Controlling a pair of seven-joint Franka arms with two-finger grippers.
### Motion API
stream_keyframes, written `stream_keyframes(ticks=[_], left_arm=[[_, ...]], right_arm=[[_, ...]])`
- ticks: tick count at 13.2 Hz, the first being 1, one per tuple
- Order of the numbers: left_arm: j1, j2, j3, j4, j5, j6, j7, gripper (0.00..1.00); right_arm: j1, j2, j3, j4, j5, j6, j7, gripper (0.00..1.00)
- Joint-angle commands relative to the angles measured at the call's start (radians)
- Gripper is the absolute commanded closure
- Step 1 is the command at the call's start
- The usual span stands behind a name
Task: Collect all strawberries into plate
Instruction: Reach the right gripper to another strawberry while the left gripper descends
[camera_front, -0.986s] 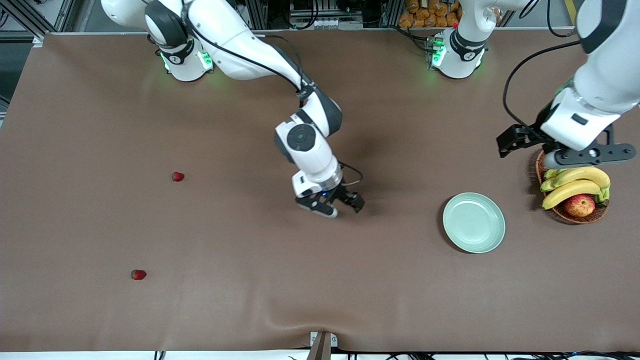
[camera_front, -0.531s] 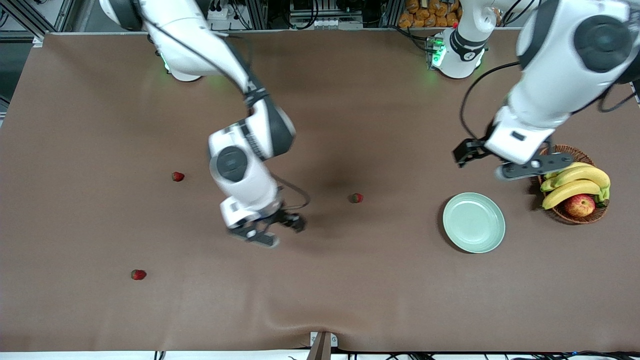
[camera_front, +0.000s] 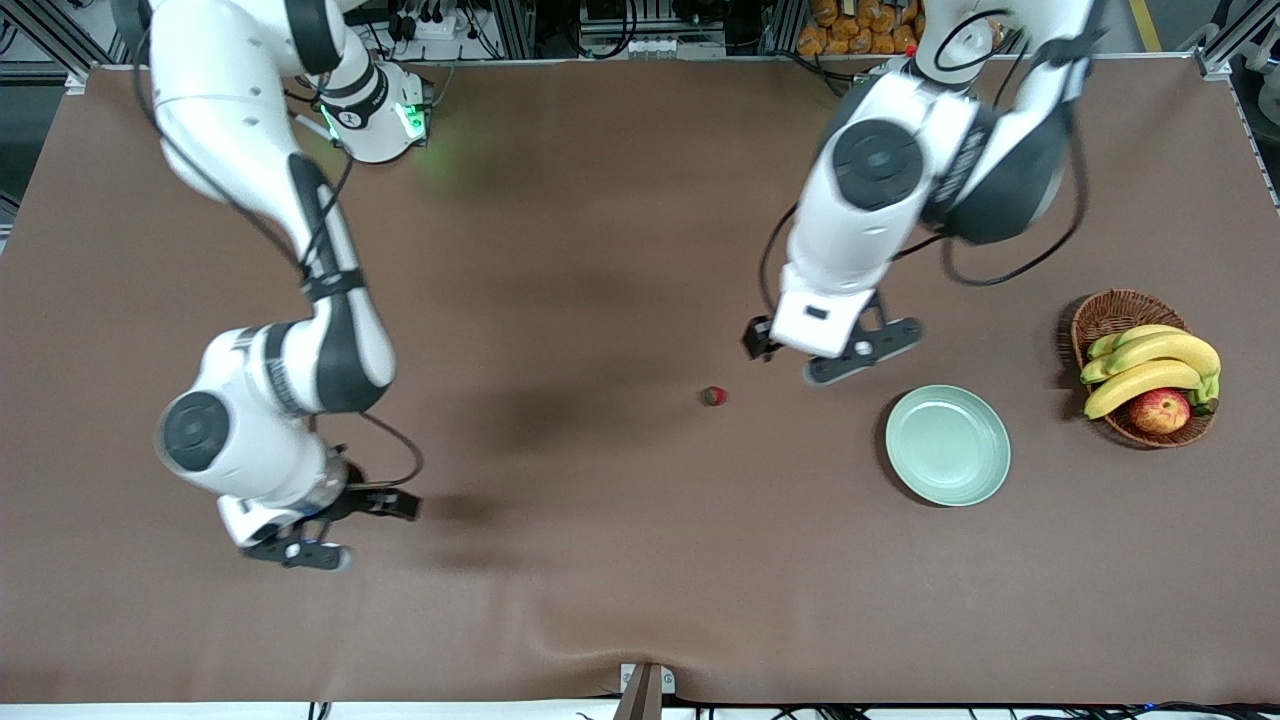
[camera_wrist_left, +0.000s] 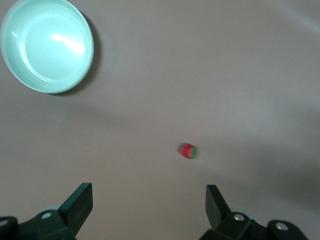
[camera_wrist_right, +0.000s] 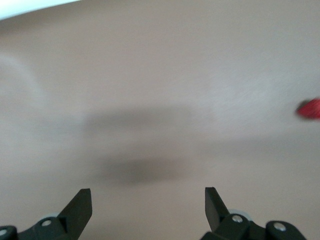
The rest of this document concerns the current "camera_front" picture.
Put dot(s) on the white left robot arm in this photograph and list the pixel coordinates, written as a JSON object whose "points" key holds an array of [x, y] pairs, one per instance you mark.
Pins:
{"points": [[850, 240]]}

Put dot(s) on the yellow banana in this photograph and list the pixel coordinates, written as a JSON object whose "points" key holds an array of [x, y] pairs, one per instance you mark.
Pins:
{"points": [[1140, 382], [1170, 350]]}

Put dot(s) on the dark camera mast post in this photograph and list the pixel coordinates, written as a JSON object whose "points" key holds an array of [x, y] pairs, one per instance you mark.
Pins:
{"points": [[640, 700]]}

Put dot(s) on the grey metal mounting bracket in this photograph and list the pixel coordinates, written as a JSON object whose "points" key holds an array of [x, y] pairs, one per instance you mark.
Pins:
{"points": [[668, 682]]}

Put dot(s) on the white power strip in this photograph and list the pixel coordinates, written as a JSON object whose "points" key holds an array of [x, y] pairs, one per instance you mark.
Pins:
{"points": [[440, 28]]}

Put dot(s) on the brown wicker basket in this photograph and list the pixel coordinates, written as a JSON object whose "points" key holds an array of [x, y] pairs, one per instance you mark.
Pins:
{"points": [[1110, 315]]}

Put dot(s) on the pile of golden bread rolls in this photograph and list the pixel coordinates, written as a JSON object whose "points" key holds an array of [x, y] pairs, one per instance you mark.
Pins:
{"points": [[850, 40]]}

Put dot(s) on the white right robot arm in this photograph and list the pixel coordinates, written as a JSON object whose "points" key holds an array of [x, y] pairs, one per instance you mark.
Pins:
{"points": [[230, 100]]}

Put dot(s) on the red yellow apple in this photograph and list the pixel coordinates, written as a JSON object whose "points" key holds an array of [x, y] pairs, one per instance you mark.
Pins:
{"points": [[1160, 412]]}

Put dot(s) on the red strawberry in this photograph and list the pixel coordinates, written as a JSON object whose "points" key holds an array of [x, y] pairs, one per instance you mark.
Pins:
{"points": [[713, 396]]}

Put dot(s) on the pale green round plate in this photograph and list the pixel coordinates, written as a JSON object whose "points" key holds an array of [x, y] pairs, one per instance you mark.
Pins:
{"points": [[948, 445]]}

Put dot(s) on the white terminal block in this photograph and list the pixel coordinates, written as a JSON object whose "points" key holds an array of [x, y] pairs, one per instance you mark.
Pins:
{"points": [[660, 47]]}

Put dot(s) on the small green-tinged banana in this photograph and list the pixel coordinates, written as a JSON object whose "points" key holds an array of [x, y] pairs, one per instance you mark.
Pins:
{"points": [[1135, 334]]}

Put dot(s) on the brown table mat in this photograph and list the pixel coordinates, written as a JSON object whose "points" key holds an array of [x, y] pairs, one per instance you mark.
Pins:
{"points": [[500, 500]]}

